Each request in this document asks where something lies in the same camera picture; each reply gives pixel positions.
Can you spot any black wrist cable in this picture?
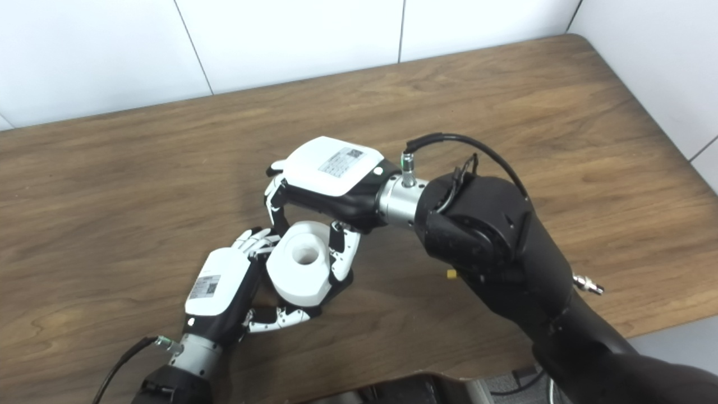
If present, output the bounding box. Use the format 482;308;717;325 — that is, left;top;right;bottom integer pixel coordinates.
401;132;531;200
93;335;185;404

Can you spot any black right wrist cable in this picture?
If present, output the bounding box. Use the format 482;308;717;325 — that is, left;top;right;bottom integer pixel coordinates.
401;132;531;200

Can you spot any round white piece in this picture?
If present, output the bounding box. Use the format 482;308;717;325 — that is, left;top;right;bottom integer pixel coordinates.
266;221;333;307

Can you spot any white and black right hand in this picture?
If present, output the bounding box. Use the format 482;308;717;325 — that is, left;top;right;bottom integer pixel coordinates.
264;136;402;281

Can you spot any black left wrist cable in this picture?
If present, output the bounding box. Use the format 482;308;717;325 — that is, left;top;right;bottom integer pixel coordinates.
93;335;185;404

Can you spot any white and black left hand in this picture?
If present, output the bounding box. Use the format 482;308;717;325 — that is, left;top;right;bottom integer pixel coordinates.
184;226;315;347

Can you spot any thin black cable under table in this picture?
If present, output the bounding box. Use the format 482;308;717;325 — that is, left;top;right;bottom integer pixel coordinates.
491;368;553;404

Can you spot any black robot torso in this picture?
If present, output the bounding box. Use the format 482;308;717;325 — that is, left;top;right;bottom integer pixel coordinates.
297;371;489;404

